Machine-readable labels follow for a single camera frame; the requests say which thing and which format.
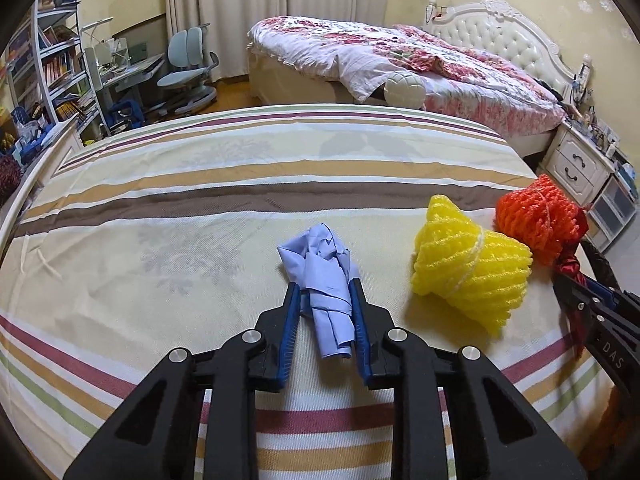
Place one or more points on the white curved bed rail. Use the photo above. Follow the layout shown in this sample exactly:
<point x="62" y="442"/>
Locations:
<point x="30" y="180"/>

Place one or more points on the white tufted headboard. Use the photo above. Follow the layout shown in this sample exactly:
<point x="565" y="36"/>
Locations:
<point x="500" y="40"/>

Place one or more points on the black garment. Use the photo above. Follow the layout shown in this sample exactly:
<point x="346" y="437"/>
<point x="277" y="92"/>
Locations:
<point x="550" y="89"/>

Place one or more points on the dark red cloth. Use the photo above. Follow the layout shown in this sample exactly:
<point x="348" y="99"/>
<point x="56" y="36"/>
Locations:
<point x="570" y="262"/>

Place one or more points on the blue cloth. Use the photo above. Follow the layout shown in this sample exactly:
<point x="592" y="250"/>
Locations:
<point x="325" y="280"/>

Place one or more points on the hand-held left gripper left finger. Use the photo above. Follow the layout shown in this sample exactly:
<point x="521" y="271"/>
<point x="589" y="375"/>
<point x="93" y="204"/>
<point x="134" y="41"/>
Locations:
<point x="292" y="330"/>

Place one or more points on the white bed base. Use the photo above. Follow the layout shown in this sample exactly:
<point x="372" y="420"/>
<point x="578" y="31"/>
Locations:
<point x="295" y="82"/>

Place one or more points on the yellow foam fruit net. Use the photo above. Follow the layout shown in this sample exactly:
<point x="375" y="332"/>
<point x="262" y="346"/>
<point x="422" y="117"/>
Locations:
<point x="470" y="265"/>

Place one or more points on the person's orange clothing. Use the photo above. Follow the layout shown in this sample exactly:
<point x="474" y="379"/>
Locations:
<point x="614" y="420"/>

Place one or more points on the white nightstand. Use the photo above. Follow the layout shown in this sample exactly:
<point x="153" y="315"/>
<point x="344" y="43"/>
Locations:
<point x="575" y="160"/>

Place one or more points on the dark red fuzzy object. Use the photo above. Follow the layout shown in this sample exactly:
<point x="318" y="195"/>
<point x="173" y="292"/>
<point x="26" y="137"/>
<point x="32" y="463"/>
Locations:
<point x="9" y="180"/>

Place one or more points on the white bookshelf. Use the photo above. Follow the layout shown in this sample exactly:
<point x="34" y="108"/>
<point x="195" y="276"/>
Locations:
<point x="37" y="60"/>

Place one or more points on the bed with floral bedding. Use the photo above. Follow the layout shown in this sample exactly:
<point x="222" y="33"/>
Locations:
<point x="325" y="45"/>

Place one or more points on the pale blue desk chair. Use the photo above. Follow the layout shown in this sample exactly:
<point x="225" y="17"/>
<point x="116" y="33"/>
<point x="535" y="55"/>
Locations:
<point x="187" y="45"/>

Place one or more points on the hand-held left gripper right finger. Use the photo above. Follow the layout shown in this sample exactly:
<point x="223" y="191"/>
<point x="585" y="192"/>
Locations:
<point x="360" y="330"/>

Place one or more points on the cluster of small bottles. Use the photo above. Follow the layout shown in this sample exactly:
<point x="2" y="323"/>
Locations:
<point x="592" y="115"/>

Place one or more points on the red foam fruit net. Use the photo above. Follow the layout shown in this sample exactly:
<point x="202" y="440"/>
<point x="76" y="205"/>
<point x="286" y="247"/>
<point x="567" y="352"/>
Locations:
<point x="535" y="215"/>

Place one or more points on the white desk lamp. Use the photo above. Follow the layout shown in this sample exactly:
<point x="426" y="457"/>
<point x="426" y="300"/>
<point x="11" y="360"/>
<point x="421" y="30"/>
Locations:
<point x="89" y="67"/>

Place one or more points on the blue plastic basket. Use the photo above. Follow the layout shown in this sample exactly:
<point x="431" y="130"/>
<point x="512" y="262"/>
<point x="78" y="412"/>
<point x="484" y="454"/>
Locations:
<point x="32" y="137"/>

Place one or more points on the grey study desk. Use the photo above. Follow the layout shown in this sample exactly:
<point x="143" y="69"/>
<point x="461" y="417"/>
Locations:
<point x="135" y="67"/>

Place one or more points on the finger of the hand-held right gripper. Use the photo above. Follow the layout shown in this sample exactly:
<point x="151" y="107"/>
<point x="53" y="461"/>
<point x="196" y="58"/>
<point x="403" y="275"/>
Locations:
<point x="607" y="297"/>
<point x="580" y="297"/>

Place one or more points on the beige curtain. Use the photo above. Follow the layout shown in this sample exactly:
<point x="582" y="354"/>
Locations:
<point x="250" y="0"/>

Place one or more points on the plastic drawer unit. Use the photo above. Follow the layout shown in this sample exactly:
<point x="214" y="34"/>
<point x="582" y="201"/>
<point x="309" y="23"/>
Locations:
<point x="612" y="205"/>

